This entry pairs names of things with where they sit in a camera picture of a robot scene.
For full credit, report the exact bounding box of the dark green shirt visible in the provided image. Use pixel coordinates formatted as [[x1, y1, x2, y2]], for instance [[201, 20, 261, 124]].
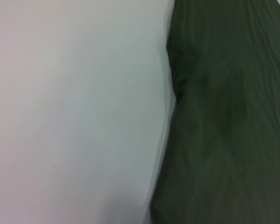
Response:
[[149, 0, 280, 224]]

